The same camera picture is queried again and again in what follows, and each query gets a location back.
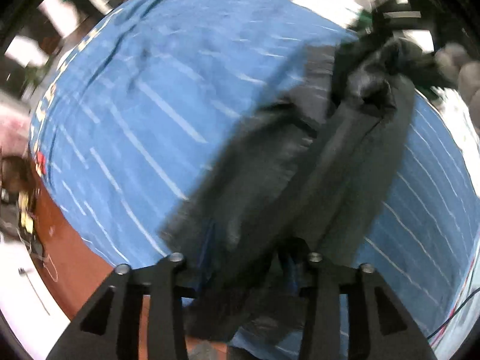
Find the black leather jacket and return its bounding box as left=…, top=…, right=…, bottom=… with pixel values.
left=158, top=36, right=457, bottom=346

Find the dark green folded garment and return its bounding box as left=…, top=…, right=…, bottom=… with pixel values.
left=352, top=9, right=374, bottom=36

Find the blue striped plaid bed sheet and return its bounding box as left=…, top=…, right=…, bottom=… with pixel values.
left=29, top=0, right=479, bottom=359

